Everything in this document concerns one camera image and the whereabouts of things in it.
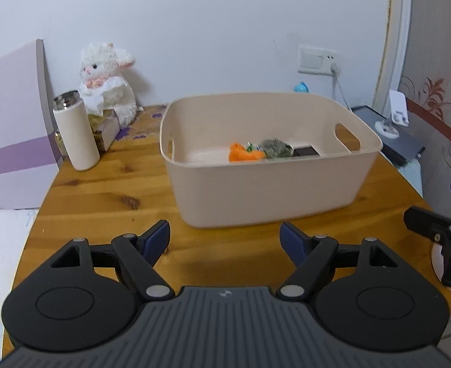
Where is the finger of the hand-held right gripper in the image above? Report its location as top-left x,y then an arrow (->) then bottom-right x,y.
403,206 -> 451,290

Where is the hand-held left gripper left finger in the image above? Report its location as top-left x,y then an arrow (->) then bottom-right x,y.
34,220 -> 174,302

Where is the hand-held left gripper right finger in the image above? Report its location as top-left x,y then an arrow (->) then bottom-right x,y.
277,221 -> 414,303

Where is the beige plastic storage bin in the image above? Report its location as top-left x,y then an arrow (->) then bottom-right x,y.
159,92 -> 384,228

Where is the small black box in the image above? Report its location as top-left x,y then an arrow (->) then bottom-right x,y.
291,145 -> 321,158

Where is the green dried herb bag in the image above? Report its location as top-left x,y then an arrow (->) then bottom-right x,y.
246,140 -> 295,159

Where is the orange plush toy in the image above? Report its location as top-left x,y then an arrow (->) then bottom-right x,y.
228,142 -> 266,163

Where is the dark grey laptop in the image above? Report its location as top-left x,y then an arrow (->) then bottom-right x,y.
350,104 -> 425,165

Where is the white charger device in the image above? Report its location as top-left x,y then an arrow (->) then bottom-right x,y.
375,89 -> 410,139

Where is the tissue box with tissue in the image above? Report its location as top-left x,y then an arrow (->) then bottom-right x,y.
78,77 -> 128,151

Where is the white thermos bottle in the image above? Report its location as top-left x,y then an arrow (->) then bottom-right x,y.
53,90 -> 101,172

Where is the white and purple board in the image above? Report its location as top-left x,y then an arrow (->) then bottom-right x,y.
0,39 -> 63,211

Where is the white plush sheep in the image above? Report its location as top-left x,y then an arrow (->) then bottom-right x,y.
79,42 -> 138,127

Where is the white plug with cable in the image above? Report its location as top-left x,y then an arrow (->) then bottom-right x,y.
330,63 -> 352,111

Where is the cream wall moulding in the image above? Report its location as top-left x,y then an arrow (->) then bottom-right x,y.
373,0 -> 414,116

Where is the white wall switch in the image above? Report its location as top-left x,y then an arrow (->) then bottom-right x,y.
297,45 -> 323,73

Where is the white wall socket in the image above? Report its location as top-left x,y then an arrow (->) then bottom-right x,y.
321,49 -> 343,75

